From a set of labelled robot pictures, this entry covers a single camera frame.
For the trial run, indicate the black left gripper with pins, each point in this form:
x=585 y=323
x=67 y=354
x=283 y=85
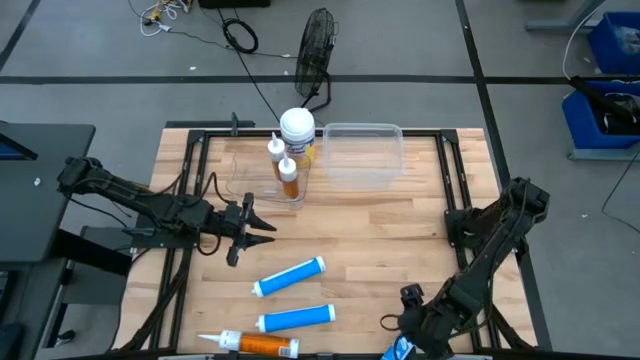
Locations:
x=232 y=220

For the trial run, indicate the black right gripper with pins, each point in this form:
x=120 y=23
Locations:
x=430 y=330

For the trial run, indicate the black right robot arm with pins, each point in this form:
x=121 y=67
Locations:
x=495 y=235

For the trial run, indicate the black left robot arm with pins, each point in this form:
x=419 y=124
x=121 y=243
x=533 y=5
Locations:
x=125 y=192

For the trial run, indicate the white Lysol wipes canister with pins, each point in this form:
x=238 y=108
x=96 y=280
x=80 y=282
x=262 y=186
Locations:
x=297 y=125

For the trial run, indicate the clear plastic bin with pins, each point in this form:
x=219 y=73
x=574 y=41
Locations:
x=250 y=175
x=362 y=160

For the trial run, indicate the black floor fan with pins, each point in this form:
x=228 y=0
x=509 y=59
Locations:
x=314 y=50

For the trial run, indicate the black desk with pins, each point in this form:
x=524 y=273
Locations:
x=40 y=210

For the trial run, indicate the black box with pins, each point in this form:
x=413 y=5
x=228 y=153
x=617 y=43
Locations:
x=235 y=3

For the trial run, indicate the grey metal stand base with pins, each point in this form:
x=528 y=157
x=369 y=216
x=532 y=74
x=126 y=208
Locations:
x=600 y=154
x=550 y=25

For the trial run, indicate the blue storage bin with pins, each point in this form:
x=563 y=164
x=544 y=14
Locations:
x=600 y=50
x=580 y=125

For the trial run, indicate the black rod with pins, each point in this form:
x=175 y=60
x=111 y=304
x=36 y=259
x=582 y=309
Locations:
x=600 y=100

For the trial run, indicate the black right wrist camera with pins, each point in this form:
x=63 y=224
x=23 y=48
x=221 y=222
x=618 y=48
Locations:
x=412 y=295

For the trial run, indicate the silver metal bracket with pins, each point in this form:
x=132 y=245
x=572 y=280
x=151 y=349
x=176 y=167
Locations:
x=185 y=357
x=465 y=357

